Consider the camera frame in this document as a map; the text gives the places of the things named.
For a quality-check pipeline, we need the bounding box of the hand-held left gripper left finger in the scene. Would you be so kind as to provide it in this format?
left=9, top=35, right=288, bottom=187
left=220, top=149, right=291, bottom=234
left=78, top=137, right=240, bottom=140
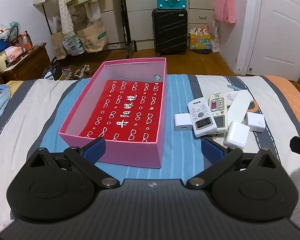
left=25, top=137, right=120, bottom=189

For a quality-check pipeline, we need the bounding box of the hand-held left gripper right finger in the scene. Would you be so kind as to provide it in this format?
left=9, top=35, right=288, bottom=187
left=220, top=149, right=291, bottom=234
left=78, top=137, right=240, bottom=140
left=186, top=137, right=280, bottom=189

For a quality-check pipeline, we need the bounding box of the large white charger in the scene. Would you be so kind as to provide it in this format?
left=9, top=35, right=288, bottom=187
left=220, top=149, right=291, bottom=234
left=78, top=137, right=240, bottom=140
left=224, top=121, right=250, bottom=150

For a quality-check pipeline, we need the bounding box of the pink cardboard box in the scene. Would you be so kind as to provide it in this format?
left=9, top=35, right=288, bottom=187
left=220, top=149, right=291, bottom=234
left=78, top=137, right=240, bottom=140
left=59, top=57, right=168, bottom=169

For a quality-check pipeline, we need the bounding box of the small white charger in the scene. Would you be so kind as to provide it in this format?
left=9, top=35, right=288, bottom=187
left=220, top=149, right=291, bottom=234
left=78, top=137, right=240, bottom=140
left=174, top=113, right=192, bottom=132

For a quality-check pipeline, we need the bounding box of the white remote control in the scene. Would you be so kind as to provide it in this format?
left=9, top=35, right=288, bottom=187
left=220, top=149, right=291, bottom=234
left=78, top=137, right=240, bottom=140
left=226, top=89, right=252, bottom=125
left=187, top=97, right=218, bottom=138

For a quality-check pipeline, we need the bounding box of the beige remote control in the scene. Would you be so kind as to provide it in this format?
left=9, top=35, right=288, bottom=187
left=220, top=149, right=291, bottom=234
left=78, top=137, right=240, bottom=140
left=209, top=92, right=228, bottom=130

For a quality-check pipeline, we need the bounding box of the white charger with grey print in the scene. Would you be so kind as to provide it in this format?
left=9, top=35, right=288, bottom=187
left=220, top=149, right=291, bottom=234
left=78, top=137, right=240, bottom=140
left=246, top=112, right=265, bottom=132

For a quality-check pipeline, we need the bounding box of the small white card box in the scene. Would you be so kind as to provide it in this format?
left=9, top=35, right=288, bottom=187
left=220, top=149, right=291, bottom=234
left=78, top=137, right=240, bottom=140
left=225, top=92, right=239, bottom=106

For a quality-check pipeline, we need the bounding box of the red printed cloth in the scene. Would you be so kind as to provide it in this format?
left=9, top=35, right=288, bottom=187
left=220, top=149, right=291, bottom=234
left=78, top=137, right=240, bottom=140
left=79, top=79, right=163, bottom=143

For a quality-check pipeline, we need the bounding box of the black bag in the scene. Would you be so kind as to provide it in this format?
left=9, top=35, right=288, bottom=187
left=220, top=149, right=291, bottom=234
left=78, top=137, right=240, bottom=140
left=41, top=64, right=63, bottom=80

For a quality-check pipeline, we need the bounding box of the blue patterned bag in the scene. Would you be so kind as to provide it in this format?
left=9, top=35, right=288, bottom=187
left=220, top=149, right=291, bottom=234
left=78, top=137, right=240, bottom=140
left=62, top=36, right=85, bottom=56

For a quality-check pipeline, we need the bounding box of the colourful gift bag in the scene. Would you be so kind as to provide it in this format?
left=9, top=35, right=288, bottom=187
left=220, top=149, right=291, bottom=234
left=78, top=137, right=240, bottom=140
left=189, top=26, right=212, bottom=53

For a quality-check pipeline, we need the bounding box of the black clothes rack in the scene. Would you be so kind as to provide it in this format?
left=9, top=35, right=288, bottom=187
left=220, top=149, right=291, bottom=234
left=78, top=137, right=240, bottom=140
left=35, top=0, right=138, bottom=60

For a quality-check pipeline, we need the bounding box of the wooden nightstand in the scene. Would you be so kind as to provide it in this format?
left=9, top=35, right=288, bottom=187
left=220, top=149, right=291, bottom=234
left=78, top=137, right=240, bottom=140
left=0, top=42, right=52, bottom=83

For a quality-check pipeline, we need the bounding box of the white plastic bag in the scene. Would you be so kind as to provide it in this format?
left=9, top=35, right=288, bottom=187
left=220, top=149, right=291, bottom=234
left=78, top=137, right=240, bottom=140
left=211, top=19, right=220, bottom=53

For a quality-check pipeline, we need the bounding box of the narrow brown paper bag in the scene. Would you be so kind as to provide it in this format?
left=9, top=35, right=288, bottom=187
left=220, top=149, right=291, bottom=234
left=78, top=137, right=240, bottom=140
left=51, top=31, right=68, bottom=60

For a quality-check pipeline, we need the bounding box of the large brown paper bag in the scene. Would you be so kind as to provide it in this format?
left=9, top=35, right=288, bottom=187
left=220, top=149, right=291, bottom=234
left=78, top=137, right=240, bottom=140
left=77, top=20, right=109, bottom=53

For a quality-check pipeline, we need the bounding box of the white door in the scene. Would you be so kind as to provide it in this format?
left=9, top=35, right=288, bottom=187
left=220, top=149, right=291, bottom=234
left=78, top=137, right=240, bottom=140
left=236, top=0, right=300, bottom=77

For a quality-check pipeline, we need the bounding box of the black suitcase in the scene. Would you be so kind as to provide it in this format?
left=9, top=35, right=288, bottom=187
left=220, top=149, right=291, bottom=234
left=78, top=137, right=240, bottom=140
left=152, top=8, right=189, bottom=57

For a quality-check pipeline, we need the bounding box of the tissue box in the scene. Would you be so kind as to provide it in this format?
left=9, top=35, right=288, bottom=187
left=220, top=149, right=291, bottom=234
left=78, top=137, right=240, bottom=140
left=4, top=46, right=24, bottom=62

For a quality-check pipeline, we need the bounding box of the red snack box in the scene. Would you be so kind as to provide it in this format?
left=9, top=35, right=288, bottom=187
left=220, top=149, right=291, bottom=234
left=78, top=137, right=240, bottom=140
left=17, top=34, right=33, bottom=52

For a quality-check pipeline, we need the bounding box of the white fleece garment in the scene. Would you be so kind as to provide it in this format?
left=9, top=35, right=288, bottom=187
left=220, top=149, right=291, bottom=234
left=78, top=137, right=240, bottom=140
left=56, top=0, right=103, bottom=38

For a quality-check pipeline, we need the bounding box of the pink shopping bag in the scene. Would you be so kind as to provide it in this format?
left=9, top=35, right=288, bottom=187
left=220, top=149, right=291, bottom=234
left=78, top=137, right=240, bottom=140
left=214, top=0, right=237, bottom=24

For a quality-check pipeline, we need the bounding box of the orange tape ring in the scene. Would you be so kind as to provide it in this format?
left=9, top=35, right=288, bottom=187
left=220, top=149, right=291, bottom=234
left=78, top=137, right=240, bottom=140
left=246, top=99, right=260, bottom=115

